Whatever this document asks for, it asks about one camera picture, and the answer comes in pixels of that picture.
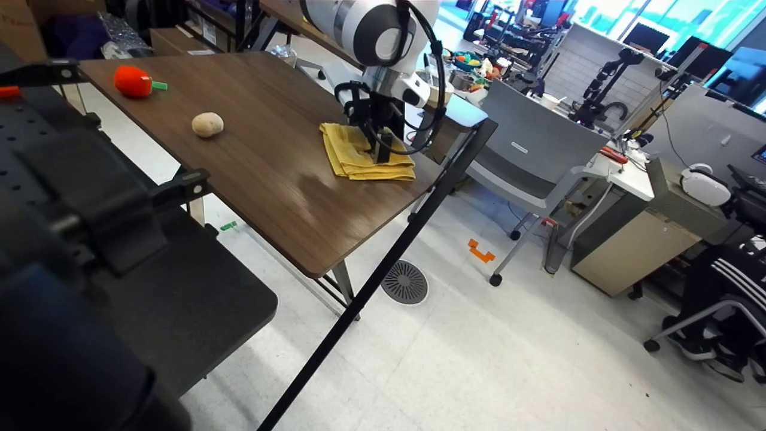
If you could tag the round floor drain cover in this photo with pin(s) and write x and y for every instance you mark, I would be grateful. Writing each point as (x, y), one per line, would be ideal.
(406, 284)

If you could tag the black tripod pole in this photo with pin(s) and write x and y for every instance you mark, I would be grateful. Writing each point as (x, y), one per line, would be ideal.
(418, 221)

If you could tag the tan cabinet box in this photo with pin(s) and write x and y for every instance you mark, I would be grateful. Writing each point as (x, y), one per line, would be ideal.
(630, 239)

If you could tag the yellow towel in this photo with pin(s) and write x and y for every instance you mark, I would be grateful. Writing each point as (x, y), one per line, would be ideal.
(350, 156)

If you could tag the orange plush tomato toy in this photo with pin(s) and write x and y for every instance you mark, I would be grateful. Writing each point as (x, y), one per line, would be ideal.
(135, 83)

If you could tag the beige plush potato toy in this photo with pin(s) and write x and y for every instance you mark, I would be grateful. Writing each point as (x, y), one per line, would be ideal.
(206, 126)

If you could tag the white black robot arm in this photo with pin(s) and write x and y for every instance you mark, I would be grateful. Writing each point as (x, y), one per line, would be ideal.
(400, 63)

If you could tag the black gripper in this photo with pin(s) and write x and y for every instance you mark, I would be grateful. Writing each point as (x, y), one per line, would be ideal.
(379, 121)

